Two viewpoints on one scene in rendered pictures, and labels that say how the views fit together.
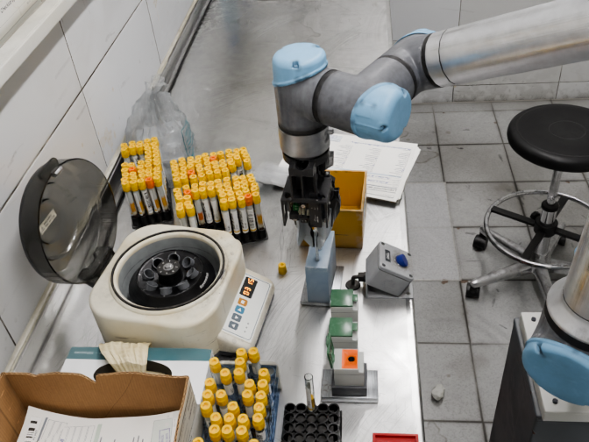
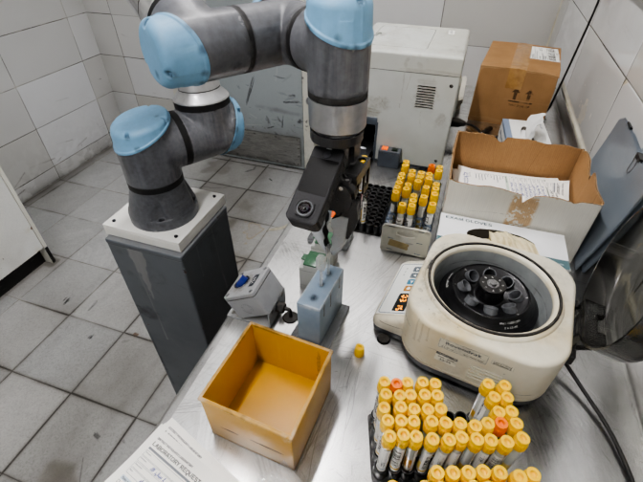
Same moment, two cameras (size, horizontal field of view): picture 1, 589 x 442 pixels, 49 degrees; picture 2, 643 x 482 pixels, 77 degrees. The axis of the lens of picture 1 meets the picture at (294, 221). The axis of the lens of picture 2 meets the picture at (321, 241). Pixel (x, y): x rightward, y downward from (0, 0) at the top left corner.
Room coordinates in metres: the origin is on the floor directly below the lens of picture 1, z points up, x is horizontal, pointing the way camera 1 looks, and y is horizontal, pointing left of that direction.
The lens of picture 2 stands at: (1.31, 0.04, 1.46)
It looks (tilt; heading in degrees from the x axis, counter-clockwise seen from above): 41 degrees down; 190
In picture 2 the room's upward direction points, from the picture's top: straight up
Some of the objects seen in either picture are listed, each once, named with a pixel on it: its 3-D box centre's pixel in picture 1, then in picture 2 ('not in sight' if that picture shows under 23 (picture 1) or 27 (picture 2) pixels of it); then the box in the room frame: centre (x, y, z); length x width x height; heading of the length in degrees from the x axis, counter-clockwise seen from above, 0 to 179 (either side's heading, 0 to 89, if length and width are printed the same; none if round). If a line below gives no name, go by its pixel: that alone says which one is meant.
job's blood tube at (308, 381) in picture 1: (310, 396); (363, 210); (0.58, 0.00, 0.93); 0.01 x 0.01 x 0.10
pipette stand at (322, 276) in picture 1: (321, 267); (321, 304); (0.86, -0.04, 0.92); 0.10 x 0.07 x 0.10; 166
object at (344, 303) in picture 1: (344, 310); (314, 271); (0.76, -0.07, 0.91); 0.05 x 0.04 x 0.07; 82
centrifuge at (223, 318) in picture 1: (183, 291); (473, 305); (0.82, 0.21, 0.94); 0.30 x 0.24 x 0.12; 73
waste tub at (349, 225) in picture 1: (332, 208); (271, 392); (1.03, -0.08, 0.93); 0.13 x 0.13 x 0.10; 78
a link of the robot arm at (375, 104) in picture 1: (369, 101); (277, 32); (0.76, -0.12, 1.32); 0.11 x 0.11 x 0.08; 49
